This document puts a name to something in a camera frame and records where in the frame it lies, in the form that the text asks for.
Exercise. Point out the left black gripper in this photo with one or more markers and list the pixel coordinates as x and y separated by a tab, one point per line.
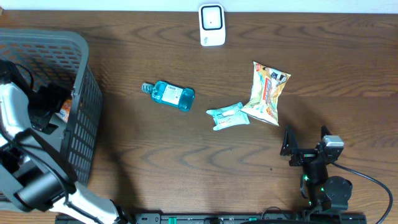
56	92

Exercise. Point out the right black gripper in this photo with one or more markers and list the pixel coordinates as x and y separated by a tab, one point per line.
303	155

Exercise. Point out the small orange snack box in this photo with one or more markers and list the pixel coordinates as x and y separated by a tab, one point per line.
64	112

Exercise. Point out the cream snack bag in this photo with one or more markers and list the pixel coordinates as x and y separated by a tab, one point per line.
267	86

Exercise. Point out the teal wet wipes pack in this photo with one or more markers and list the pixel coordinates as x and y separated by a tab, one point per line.
228	116

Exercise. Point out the blue mouthwash bottle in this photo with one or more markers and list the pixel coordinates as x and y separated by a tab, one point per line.
168	94

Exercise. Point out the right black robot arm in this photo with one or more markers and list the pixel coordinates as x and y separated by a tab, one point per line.
326	194

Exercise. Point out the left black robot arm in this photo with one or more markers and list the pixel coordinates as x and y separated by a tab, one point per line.
34	175

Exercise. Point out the white barcode scanner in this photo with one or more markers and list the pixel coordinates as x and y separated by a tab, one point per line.
212	25

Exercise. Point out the grey plastic shopping basket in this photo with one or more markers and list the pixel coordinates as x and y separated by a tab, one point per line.
61	58

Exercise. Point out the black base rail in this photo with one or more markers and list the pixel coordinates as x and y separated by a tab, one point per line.
269	217

